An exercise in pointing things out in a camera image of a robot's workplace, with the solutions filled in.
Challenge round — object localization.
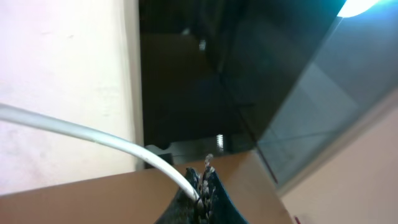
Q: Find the dark monitor screen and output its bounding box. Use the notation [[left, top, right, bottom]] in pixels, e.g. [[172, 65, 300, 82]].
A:
[[139, 0, 345, 149]]

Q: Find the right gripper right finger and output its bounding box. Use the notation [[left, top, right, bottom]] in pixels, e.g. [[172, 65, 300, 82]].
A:
[[201, 154, 248, 224]]

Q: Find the right cardboard side panel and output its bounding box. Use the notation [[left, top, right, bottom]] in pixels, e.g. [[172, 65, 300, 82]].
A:
[[1, 151, 292, 223]]

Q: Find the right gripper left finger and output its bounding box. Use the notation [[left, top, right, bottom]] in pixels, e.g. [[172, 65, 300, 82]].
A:
[[154, 167, 201, 224]]

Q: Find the white usb cable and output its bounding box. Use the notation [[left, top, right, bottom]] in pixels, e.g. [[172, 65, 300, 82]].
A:
[[0, 103, 201, 203]]

